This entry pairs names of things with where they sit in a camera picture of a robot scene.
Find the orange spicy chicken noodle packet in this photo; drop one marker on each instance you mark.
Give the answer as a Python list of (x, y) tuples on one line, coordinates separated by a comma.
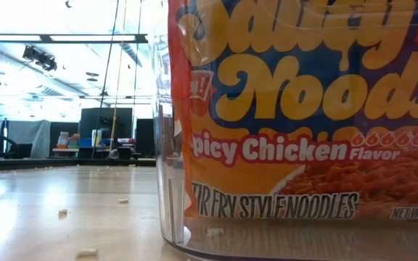
[(285, 108)]

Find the blue storage box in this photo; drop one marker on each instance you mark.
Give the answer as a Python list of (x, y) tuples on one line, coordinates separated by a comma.
[(85, 142)]

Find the grey cloth cover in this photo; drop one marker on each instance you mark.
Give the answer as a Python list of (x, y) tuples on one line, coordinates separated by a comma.
[(31, 132)]

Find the red white flat box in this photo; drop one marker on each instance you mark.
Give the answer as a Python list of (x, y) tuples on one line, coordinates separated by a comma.
[(125, 140)]

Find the black ceiling fixture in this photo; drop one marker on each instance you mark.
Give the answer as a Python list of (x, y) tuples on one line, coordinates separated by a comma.
[(42, 59)]

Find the orange white container stack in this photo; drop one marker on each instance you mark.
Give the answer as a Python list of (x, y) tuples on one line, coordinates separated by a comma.
[(63, 140)]

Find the coloured container stack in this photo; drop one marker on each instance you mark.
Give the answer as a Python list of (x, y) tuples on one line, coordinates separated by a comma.
[(74, 141)]

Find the dark round ceiling fixture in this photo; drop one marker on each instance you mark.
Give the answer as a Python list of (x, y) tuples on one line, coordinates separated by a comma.
[(92, 74)]

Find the background work table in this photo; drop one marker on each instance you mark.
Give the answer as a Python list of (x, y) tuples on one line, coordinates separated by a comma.
[(62, 149)]

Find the small blue container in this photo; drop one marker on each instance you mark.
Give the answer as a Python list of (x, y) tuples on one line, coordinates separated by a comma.
[(105, 142)]

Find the white yellow bottle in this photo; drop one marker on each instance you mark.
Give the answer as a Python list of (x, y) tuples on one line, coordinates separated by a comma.
[(96, 138)]

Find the black partition panel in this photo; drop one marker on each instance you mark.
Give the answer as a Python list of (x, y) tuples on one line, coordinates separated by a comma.
[(64, 126), (145, 137), (89, 119)]

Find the black overhead light bar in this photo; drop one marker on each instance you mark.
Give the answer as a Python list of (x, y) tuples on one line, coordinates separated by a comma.
[(45, 38)]

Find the black metal table frame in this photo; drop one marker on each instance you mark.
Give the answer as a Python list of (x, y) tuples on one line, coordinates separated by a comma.
[(67, 163)]

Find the grey rounded object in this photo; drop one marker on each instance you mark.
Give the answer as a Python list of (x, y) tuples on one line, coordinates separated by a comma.
[(112, 154)]

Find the white noodle crumb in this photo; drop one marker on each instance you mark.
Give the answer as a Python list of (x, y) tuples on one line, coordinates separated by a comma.
[(86, 252), (123, 200), (62, 212)]

